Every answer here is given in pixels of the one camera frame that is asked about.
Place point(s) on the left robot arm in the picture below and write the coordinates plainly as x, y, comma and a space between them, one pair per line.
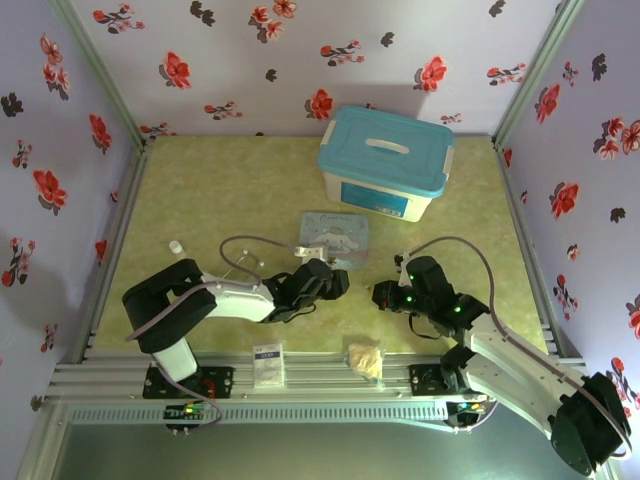
240, 302

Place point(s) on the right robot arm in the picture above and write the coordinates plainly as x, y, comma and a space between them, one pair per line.
510, 370

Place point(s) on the cartoon dog mouse pad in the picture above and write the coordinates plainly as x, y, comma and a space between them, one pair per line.
340, 230

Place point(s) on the crumpled beige plastic bag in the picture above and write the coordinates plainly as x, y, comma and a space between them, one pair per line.
366, 360

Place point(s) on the small white packet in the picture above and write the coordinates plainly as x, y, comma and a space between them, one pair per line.
268, 365

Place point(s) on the green circuit board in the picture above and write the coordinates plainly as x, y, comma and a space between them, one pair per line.
187, 411
465, 406

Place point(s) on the small white bottle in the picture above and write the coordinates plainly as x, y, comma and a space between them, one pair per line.
175, 247

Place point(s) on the blue-lidded white storage box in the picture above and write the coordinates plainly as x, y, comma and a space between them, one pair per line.
385, 145

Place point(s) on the aluminium front frame rail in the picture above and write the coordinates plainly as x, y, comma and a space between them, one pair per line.
320, 372

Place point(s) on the aluminium side rail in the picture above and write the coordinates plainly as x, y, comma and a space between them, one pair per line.
525, 240
125, 215

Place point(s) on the aluminium corner post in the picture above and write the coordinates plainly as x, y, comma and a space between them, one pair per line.
95, 65
540, 65

